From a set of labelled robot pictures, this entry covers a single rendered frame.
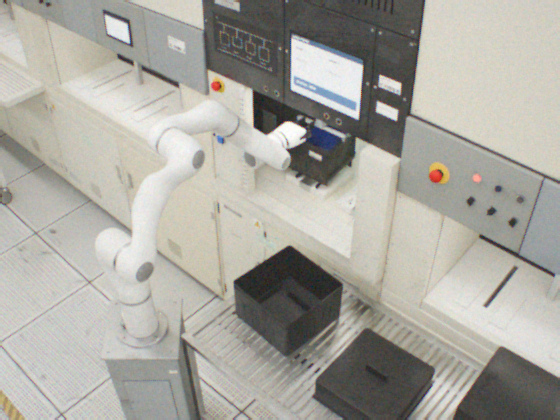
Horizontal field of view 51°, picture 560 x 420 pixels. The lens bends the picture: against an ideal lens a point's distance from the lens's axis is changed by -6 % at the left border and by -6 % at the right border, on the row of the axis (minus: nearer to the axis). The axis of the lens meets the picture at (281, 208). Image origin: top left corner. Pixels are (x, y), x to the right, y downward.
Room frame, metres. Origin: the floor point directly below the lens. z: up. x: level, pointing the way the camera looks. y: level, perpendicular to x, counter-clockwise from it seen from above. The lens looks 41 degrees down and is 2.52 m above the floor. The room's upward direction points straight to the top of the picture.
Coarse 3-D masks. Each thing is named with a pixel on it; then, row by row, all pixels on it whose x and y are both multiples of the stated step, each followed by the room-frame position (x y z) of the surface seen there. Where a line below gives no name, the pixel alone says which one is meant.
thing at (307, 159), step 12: (312, 120) 2.15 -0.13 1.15; (336, 132) 2.07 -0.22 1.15; (300, 144) 2.06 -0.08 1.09; (312, 144) 2.02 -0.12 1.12; (336, 144) 2.02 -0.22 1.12; (348, 144) 2.09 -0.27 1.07; (300, 156) 2.06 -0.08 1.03; (312, 156) 2.02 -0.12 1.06; (324, 156) 1.99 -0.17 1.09; (336, 156) 2.02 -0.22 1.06; (348, 156) 2.10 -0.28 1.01; (300, 168) 2.07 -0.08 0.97; (312, 168) 2.03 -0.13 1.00; (324, 168) 1.99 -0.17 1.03; (336, 168) 2.03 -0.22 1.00; (324, 180) 1.99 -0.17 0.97
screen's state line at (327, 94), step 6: (294, 78) 1.83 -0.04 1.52; (300, 78) 1.82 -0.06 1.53; (294, 84) 1.83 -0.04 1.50; (300, 84) 1.82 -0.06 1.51; (306, 84) 1.80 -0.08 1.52; (312, 84) 1.78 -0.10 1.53; (312, 90) 1.78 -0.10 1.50; (318, 90) 1.76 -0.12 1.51; (324, 90) 1.75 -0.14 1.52; (324, 96) 1.75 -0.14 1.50; (330, 96) 1.73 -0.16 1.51; (336, 96) 1.72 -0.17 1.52; (342, 96) 1.70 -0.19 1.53; (342, 102) 1.70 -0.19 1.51; (348, 102) 1.68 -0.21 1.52; (354, 102) 1.67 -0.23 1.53; (354, 108) 1.67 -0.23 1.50
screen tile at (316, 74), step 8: (296, 48) 1.83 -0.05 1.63; (304, 48) 1.81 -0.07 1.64; (304, 56) 1.81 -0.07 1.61; (312, 56) 1.78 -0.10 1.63; (296, 64) 1.83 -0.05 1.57; (320, 64) 1.76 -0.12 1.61; (296, 72) 1.83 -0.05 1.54; (304, 72) 1.80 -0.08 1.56; (312, 72) 1.78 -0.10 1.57; (320, 72) 1.76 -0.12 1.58; (320, 80) 1.76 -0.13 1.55
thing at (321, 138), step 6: (312, 132) 2.15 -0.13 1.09; (318, 132) 2.13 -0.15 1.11; (324, 132) 2.11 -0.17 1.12; (312, 138) 2.15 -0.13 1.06; (318, 138) 2.13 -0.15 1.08; (324, 138) 2.11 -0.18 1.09; (330, 138) 2.09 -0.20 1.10; (318, 144) 2.13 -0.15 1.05; (324, 144) 2.11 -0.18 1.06; (330, 144) 2.09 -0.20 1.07
